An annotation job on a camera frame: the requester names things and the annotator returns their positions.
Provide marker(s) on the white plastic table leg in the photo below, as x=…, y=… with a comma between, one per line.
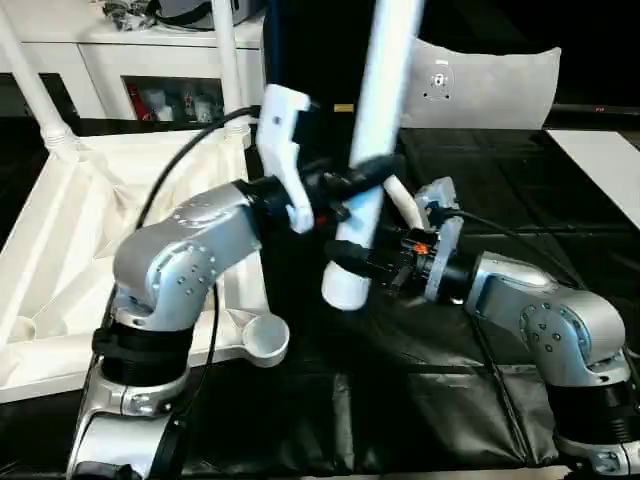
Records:
x=30, y=75
x=405, y=202
x=380, y=100
x=227, y=60

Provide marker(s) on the white plastic table top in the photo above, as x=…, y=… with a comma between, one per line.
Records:
x=60, y=225

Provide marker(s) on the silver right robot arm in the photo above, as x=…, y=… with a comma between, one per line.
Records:
x=550, y=320

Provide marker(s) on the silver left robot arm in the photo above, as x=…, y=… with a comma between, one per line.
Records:
x=175, y=260

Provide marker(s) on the small tan block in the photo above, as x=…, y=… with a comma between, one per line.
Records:
x=343, y=108

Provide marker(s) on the grey cushion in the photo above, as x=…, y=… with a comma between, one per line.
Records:
x=500, y=85

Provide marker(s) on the white flat board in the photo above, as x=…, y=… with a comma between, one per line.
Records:
x=600, y=160

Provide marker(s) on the grey round bag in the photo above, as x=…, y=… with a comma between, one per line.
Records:
x=190, y=10

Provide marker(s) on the white cabinet with glass doors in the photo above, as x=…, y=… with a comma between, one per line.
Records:
x=125, y=55

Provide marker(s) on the dark clutter pile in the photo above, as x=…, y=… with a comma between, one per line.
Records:
x=130, y=12

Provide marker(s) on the thin black metal rail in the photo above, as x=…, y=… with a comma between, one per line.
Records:
x=595, y=108

